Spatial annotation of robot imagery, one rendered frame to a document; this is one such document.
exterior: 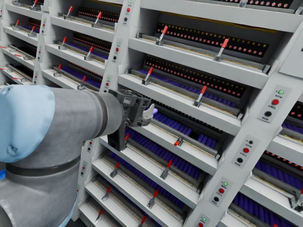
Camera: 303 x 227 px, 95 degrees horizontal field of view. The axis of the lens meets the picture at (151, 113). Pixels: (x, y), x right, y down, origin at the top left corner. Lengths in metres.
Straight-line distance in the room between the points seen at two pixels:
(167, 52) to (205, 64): 0.17
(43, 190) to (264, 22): 0.71
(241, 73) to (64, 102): 0.55
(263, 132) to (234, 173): 0.18
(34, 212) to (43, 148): 0.08
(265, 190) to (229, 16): 0.64
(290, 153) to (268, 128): 0.10
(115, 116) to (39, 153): 0.12
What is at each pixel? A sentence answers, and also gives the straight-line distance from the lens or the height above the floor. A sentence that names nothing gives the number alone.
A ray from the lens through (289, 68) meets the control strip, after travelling 0.63.
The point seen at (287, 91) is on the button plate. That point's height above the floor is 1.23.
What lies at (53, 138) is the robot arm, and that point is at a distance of 0.21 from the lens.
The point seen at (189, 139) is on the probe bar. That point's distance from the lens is 0.67.
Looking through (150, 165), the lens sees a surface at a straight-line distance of 0.77.
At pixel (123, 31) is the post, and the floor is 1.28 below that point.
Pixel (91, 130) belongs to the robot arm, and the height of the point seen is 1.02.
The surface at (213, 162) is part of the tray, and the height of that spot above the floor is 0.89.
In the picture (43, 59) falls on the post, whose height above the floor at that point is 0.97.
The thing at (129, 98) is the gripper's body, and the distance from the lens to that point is 0.33.
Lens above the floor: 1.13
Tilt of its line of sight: 14 degrees down
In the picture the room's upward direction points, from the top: 21 degrees clockwise
